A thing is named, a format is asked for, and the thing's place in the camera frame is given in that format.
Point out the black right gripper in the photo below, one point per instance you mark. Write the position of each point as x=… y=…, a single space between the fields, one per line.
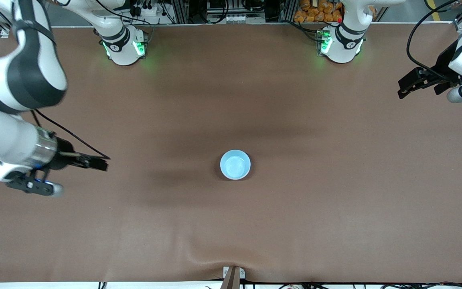
x=63 y=158

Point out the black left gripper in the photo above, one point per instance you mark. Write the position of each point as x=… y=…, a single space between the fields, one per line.
x=442 y=64

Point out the blue bowl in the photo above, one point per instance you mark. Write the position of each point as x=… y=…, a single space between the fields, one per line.
x=235 y=165

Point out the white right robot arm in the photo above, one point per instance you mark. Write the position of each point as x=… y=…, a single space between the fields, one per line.
x=2 y=136

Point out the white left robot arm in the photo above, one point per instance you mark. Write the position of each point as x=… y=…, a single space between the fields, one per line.
x=341 y=44

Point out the orange packets pile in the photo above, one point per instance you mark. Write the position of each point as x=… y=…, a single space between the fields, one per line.
x=319 y=10

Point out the brown table cover mat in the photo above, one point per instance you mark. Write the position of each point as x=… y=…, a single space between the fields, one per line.
x=231 y=224

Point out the white power strip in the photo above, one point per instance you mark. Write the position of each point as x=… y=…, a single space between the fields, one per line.
x=146 y=9

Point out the white electrical box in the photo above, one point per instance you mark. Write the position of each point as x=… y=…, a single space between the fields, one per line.
x=227 y=18

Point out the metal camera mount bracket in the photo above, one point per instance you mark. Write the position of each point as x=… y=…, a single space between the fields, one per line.
x=233 y=277

